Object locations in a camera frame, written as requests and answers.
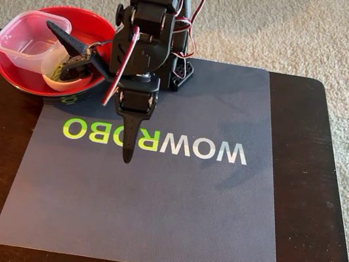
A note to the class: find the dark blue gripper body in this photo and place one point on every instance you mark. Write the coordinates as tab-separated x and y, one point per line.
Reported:
135	99

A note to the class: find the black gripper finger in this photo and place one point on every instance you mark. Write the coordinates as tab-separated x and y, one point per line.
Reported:
130	137
63	36

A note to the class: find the yellow clothespin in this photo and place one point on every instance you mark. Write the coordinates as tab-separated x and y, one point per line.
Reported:
56	72

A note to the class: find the clear square plastic container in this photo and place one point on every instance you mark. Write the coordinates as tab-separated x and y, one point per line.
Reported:
26	37

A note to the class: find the small white round bowl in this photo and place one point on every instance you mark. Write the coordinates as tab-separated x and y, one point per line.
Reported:
65	86

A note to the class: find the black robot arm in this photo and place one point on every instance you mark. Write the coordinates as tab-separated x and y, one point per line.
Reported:
147	50

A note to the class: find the red bowl with black outside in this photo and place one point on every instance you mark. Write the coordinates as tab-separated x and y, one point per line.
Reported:
17	76

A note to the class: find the grey mat with WOWROBO print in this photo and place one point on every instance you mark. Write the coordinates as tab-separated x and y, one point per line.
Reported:
182	205

